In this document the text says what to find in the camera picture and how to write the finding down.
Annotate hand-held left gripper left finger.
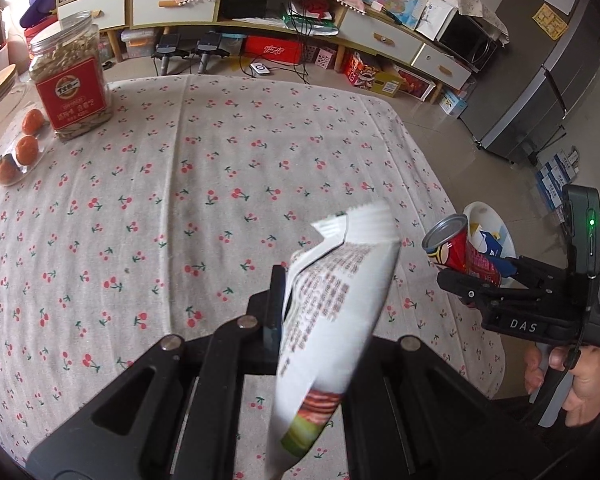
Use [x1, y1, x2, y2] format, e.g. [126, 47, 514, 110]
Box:
[27, 265, 293, 480]

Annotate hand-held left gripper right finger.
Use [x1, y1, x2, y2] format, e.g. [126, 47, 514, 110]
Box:
[342, 335, 546, 480]

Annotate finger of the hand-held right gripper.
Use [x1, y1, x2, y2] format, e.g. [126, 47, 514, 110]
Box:
[436, 269, 572, 309]
[485, 254, 573, 293]

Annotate blue white milk carton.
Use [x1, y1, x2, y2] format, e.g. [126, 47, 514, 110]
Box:
[467, 220, 506, 261]

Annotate red can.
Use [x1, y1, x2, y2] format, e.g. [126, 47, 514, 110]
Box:
[421, 213, 503, 288]

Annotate white bin with colour patches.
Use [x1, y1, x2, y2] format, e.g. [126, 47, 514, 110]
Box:
[462, 201, 518, 288]

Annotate white printed snack wrapper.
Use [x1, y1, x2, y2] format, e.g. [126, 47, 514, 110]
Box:
[272, 197, 401, 480]

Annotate person's right hand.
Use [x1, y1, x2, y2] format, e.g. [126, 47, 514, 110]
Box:
[524, 344, 600, 427]

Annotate cherry print tablecloth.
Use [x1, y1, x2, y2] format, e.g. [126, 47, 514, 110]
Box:
[0, 74, 506, 480]

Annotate small blue white box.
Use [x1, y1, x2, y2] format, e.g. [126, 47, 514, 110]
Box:
[439, 87, 468, 118]

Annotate grey fridge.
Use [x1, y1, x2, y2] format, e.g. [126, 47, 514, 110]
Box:
[459, 0, 600, 163]

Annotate red picture gift box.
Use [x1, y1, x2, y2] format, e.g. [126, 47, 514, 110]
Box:
[392, 65, 441, 102]

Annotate black microwave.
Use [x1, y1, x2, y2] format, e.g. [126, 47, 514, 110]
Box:
[432, 10, 501, 68]

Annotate yellow lion print box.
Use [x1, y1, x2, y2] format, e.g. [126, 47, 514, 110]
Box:
[341, 50, 406, 98]

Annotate yellow paper note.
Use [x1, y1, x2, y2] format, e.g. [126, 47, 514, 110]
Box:
[531, 3, 568, 41]

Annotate wooden white drawer cabinet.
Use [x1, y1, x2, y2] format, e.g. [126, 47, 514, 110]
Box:
[55, 0, 473, 93]

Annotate white paper bag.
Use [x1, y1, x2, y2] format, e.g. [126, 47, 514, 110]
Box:
[414, 0, 458, 41]

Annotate patterned beige cloth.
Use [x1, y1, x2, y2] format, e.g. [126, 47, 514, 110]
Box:
[427, 0, 511, 46]

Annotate red flat box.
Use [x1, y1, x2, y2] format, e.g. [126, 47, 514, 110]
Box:
[243, 35, 306, 65]

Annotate black floor device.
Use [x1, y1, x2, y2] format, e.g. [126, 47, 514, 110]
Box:
[196, 31, 231, 73]
[152, 34, 191, 76]

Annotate orange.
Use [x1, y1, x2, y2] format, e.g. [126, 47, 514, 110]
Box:
[20, 108, 47, 136]
[0, 154, 21, 186]
[15, 135, 40, 166]

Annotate green white bag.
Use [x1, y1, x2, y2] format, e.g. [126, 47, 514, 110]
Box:
[282, 12, 340, 36]

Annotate clear jar with red label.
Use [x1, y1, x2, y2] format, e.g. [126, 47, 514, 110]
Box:
[27, 11, 115, 142]

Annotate red cloth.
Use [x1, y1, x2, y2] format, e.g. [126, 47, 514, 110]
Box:
[300, 0, 336, 16]

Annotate clear storage box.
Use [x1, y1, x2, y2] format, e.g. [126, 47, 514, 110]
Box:
[120, 27, 161, 61]

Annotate black bag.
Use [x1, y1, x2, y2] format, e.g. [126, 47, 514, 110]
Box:
[219, 0, 268, 21]

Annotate purple plastic tub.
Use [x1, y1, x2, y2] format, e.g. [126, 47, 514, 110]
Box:
[19, 0, 58, 28]

